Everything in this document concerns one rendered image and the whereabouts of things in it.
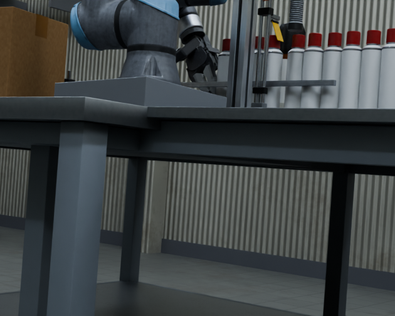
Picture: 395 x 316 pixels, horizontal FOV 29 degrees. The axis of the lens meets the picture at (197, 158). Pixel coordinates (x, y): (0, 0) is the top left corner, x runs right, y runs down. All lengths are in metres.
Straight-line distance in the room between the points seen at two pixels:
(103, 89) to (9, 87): 0.48
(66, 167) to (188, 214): 5.03
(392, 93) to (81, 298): 0.89
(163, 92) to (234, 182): 4.46
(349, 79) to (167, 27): 0.46
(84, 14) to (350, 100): 0.67
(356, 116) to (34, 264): 0.79
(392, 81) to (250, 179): 4.20
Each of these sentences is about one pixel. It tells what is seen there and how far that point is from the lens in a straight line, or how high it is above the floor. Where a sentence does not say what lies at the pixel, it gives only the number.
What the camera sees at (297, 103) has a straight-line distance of 1.96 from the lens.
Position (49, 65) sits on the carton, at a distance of 2.23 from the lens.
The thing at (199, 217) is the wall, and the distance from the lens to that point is 6.28.
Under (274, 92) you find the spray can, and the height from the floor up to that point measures 0.93.
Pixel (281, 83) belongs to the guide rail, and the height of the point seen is 0.95.
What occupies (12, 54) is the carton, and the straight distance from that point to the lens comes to 2.11.
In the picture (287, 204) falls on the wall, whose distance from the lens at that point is 5.79.
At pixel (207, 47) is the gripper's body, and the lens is 2.17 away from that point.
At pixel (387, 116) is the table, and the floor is 0.82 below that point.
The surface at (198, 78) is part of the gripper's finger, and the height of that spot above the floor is 0.98.
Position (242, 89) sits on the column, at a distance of 1.87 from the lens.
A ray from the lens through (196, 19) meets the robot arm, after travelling 2.21.
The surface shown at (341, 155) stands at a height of 0.76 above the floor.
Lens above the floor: 0.72
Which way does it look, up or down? 1 degrees up
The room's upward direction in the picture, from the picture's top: 4 degrees clockwise
